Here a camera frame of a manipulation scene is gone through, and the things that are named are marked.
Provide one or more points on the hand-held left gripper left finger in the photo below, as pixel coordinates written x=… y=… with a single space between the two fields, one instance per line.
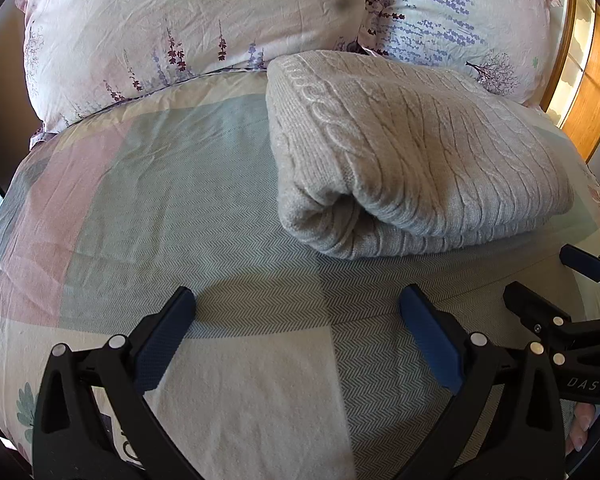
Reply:
x=164 y=341

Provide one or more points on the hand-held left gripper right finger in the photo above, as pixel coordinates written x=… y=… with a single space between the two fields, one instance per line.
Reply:
x=431 y=341

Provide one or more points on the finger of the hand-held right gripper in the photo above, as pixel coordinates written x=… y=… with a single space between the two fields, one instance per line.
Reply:
x=582 y=261
x=535 y=311

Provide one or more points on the person's right hand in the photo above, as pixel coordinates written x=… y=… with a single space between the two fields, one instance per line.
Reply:
x=582 y=427

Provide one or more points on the plaid pastel bed blanket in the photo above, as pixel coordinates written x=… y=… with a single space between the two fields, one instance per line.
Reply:
x=190 y=200

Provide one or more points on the wooden headboard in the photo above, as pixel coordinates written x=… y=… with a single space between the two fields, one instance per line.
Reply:
x=592 y=80

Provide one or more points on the floral pillow with tree print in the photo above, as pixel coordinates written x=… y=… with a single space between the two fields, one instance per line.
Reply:
x=460 y=20

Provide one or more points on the floral pink pillow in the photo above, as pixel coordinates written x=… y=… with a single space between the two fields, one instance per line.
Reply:
x=180 y=30

